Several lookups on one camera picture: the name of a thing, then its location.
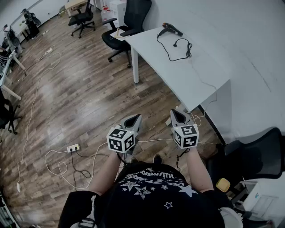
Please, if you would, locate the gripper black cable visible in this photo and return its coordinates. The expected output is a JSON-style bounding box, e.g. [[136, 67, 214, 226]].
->
[[176, 148, 191, 173], [115, 152, 129, 167]]

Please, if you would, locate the person's left forearm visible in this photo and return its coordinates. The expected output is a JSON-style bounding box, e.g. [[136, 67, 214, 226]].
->
[[88, 151, 122, 197]]

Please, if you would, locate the black armrest office chair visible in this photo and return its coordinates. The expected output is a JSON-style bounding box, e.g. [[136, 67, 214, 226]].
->
[[205, 126, 285, 197]]

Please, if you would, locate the white desk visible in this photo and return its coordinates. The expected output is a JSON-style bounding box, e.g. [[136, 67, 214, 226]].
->
[[0, 49, 28, 102]]

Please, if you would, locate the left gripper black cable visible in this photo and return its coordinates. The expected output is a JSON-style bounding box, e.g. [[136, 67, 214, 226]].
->
[[115, 152, 129, 167]]

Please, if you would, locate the white cabinet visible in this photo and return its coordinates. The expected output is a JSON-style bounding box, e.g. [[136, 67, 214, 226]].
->
[[231, 179, 285, 221]]

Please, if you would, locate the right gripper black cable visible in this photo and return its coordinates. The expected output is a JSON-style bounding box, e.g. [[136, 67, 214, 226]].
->
[[176, 148, 191, 173]]

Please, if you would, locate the black mesh office chair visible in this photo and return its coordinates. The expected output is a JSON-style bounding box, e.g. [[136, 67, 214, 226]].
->
[[67, 0, 97, 39]]

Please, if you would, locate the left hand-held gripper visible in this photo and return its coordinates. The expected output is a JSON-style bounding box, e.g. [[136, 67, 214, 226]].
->
[[106, 114, 143, 155]]

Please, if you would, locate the wooden clothes hanger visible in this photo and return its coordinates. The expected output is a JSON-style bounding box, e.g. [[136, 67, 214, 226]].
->
[[114, 27, 126, 41]]

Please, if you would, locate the long white cable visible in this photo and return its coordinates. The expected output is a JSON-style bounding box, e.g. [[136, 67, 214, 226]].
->
[[17, 51, 62, 186]]

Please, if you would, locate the large white box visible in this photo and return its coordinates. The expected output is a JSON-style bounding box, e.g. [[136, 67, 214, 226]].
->
[[109, 0, 126, 29]]

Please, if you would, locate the person's black star-print shirt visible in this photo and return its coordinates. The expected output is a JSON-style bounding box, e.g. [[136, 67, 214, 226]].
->
[[58, 161, 226, 228]]

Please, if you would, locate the light wooden table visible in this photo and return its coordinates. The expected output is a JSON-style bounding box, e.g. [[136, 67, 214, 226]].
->
[[64, 0, 89, 14]]

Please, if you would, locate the short white extension socket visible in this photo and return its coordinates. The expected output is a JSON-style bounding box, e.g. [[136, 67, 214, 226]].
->
[[66, 144, 81, 154]]

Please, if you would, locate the white table leg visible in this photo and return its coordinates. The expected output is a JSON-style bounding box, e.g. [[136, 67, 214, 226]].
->
[[130, 45, 140, 85]]

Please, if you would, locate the looping white cable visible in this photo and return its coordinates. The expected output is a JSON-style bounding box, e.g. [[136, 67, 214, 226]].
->
[[44, 142, 109, 191]]

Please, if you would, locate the person's right forearm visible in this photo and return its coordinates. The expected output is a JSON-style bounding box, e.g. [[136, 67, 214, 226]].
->
[[182, 147, 215, 194]]

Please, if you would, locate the small yellow container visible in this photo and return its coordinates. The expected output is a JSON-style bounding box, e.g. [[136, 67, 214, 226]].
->
[[216, 178, 232, 193]]

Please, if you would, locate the person's grey white bag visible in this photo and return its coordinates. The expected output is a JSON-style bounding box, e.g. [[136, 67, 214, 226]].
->
[[219, 206, 244, 228]]

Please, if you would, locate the black high-back office chair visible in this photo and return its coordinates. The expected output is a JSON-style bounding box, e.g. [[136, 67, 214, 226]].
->
[[101, 0, 153, 69]]

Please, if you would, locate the black swivel chair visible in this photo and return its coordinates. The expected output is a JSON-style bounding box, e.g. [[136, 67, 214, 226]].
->
[[0, 88, 23, 135]]

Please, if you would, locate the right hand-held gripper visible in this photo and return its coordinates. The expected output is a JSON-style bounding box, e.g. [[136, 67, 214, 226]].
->
[[170, 108, 200, 150]]

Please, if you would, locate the black hair dryer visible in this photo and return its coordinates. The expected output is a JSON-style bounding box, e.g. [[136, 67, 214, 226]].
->
[[157, 22, 184, 38]]

